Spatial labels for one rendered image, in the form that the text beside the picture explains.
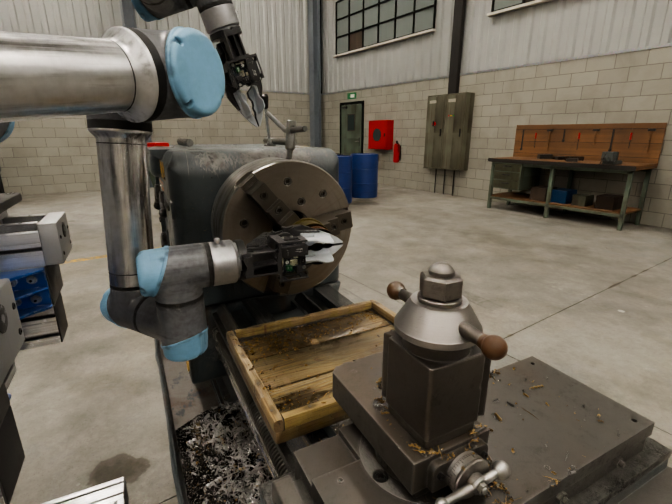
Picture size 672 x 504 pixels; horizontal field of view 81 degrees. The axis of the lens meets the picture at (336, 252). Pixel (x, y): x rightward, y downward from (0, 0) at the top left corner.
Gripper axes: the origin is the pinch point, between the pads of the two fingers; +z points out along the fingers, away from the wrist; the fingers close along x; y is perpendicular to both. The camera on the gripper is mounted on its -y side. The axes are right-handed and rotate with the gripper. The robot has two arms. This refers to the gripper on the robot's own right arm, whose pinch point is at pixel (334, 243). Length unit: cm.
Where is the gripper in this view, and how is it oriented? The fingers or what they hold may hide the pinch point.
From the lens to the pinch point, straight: 78.5
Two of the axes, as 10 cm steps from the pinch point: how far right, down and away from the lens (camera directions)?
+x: 0.0, -9.6, -2.9
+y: 4.4, 2.6, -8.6
